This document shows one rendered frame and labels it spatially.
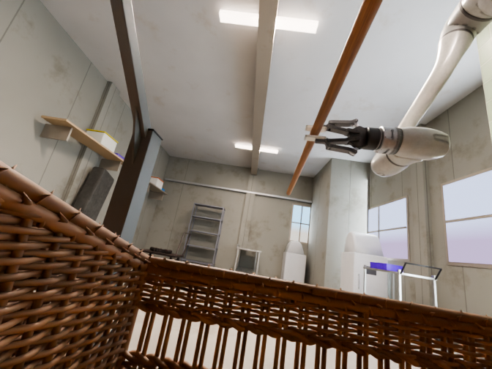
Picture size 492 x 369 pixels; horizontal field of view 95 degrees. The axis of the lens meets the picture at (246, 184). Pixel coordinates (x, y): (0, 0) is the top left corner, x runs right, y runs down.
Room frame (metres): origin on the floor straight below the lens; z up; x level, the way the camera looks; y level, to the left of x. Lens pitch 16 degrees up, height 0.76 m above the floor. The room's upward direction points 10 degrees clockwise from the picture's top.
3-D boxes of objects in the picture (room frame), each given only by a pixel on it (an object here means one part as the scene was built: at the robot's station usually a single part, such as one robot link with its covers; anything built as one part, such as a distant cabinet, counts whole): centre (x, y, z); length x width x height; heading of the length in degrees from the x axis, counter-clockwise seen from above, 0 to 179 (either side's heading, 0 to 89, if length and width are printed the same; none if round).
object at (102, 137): (3.98, 2.82, 2.23); 0.44 x 0.36 x 0.25; 177
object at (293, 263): (7.15, -1.83, 0.62); 0.63 x 0.53 x 1.24; 87
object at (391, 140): (0.67, -0.44, 1.18); 0.09 x 0.06 x 0.09; 173
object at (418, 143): (0.67, -0.55, 1.18); 0.16 x 0.13 x 0.11; 83
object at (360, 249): (5.01, -2.75, 0.76); 0.79 x 0.69 x 1.51; 177
